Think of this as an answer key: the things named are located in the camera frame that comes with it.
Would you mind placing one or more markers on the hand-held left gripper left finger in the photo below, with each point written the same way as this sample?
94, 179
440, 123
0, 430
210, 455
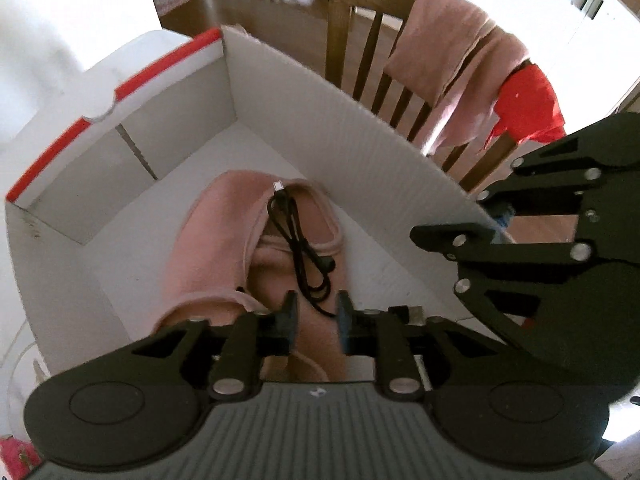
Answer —
287, 316

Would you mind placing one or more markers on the red cloth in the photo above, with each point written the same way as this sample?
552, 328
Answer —
530, 105

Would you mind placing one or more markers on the pink towel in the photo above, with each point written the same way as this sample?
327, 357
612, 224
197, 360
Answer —
450, 50

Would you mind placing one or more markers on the white cardboard box red trim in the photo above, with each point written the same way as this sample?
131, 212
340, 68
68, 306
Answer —
300, 110

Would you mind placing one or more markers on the wooden chair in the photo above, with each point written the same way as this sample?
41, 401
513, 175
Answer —
345, 25

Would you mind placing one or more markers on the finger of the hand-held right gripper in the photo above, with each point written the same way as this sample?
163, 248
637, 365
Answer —
450, 237
545, 195

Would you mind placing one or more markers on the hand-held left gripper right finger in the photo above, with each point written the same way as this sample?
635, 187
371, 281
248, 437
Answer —
344, 319

